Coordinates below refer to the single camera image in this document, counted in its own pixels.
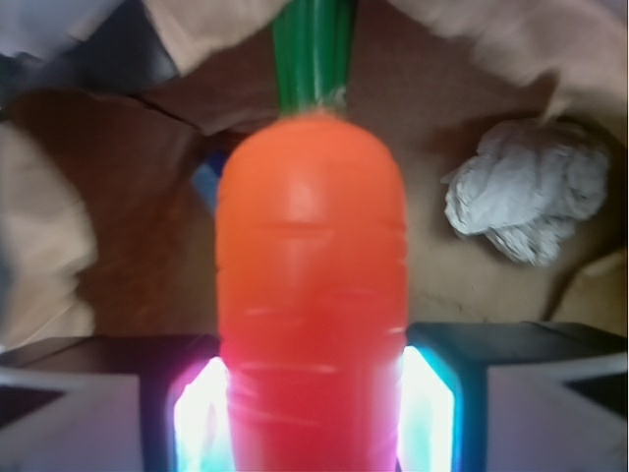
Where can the blue sponge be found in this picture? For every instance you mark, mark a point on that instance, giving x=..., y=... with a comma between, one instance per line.
x=207, y=177

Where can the orange toy carrot green top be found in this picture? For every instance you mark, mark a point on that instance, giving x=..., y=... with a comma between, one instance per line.
x=312, y=280

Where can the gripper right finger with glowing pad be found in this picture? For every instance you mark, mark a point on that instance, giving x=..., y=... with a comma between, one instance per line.
x=514, y=397

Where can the crumpled white paper ball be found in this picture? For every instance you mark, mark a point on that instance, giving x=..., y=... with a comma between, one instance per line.
x=527, y=187

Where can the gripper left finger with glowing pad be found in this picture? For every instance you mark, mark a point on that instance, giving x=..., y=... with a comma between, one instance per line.
x=101, y=403

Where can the brown paper bag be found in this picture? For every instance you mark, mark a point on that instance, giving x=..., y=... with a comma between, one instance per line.
x=104, y=232

